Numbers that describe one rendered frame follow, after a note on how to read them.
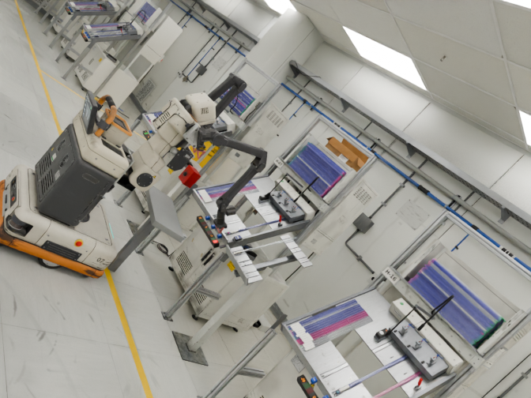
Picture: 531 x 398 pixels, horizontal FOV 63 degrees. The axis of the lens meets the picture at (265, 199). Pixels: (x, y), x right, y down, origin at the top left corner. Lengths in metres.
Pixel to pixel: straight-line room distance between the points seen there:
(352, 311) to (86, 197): 1.72
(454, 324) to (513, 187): 2.16
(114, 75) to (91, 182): 4.81
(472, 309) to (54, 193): 2.41
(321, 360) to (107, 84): 5.79
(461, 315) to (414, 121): 2.97
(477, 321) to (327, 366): 0.86
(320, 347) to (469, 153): 2.92
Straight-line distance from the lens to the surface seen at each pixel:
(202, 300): 3.51
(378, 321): 2.80
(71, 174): 2.58
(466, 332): 2.71
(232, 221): 3.26
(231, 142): 2.75
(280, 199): 3.45
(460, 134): 4.99
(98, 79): 7.29
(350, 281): 4.71
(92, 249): 2.84
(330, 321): 2.69
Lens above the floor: 1.50
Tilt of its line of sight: 7 degrees down
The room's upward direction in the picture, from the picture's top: 43 degrees clockwise
